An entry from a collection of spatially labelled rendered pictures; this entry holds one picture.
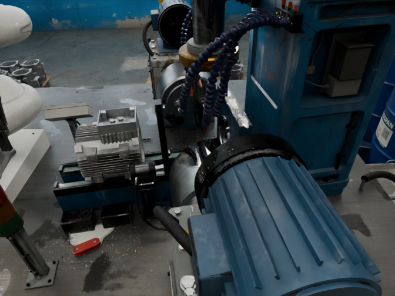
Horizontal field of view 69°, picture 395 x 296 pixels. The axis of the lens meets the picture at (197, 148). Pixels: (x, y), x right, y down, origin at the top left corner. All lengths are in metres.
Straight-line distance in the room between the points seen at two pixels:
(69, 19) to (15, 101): 5.75
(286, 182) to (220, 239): 0.11
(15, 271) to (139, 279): 0.39
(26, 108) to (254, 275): 1.20
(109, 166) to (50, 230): 0.33
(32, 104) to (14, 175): 0.30
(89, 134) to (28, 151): 0.50
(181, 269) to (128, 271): 0.46
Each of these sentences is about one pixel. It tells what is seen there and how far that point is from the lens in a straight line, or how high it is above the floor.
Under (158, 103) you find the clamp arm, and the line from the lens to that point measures 0.79.
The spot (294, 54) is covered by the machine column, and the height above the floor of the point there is 1.36.
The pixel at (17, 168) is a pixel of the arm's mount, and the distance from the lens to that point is 1.37.
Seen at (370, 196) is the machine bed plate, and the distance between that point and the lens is 1.27.
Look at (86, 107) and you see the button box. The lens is 1.24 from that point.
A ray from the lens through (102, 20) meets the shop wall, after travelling 6.84.
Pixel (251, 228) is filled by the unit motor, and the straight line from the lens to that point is 0.35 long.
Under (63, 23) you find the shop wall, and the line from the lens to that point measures 7.12.
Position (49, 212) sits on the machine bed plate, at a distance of 1.23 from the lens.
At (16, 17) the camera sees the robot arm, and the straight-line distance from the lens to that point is 1.11.
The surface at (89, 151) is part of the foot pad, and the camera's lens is 0.96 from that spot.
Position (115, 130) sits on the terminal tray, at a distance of 0.95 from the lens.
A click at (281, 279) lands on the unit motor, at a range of 0.32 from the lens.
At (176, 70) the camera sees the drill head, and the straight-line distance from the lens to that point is 1.23.
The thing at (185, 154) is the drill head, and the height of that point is 1.14.
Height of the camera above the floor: 1.62
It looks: 37 degrees down
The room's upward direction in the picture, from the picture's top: 3 degrees counter-clockwise
